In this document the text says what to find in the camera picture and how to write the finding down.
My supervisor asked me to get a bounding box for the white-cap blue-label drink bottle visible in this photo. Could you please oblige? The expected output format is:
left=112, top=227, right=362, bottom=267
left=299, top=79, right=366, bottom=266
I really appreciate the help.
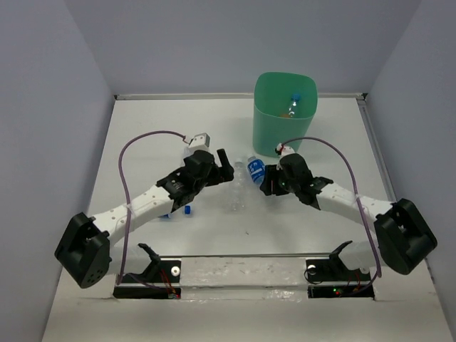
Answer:
left=247, top=155, right=266, bottom=187

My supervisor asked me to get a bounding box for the clear bottle white cap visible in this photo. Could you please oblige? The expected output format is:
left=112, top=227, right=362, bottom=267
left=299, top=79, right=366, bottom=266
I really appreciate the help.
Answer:
left=227, top=158, right=248, bottom=212

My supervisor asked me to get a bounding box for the blue-cap blue-label water bottle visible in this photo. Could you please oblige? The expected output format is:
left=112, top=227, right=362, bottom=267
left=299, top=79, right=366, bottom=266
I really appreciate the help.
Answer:
left=286, top=93, right=301, bottom=118

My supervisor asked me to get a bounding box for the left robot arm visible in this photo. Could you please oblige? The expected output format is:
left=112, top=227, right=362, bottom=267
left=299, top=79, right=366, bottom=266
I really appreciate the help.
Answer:
left=54, top=149, right=234, bottom=289

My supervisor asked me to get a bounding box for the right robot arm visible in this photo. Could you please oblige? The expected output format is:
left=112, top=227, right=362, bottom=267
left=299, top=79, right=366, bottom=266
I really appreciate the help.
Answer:
left=260, top=153, right=437, bottom=279

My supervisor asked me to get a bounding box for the green plastic bin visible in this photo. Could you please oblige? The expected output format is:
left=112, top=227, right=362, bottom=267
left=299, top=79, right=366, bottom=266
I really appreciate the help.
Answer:
left=252, top=72, right=318, bottom=157

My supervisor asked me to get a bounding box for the clear bottle blue cap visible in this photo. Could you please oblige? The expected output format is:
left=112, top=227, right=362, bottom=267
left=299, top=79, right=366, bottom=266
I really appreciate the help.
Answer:
left=182, top=146, right=193, bottom=160

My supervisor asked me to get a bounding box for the small blue-label bottle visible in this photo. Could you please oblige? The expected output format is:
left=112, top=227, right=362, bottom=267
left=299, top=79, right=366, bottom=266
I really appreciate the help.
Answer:
left=160, top=204, right=192, bottom=220

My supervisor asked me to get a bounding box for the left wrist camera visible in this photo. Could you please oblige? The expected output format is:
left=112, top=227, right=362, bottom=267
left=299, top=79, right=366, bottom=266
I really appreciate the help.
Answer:
left=188, top=133, right=210, bottom=151

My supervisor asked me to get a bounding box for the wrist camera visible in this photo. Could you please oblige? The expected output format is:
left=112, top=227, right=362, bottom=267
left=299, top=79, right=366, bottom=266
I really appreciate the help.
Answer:
left=188, top=133, right=210, bottom=151
left=275, top=143, right=296, bottom=158

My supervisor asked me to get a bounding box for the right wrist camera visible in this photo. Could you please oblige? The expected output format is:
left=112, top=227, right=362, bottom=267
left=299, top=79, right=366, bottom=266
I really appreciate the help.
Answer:
left=275, top=143, right=296, bottom=158

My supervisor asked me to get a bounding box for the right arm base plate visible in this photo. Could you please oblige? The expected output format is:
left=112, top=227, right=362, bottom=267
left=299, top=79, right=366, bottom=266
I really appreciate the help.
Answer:
left=304, top=241, right=375, bottom=299

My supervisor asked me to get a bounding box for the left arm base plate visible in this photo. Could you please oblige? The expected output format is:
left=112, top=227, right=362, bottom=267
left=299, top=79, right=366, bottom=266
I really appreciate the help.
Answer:
left=113, top=243, right=182, bottom=300

